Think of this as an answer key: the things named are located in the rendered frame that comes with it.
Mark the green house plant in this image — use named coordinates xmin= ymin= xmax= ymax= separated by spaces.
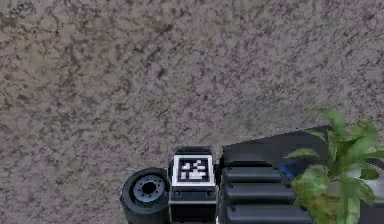
xmin=283 ymin=107 xmax=384 ymax=224

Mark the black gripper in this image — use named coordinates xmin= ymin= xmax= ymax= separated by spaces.
xmin=119 ymin=167 xmax=172 ymax=224

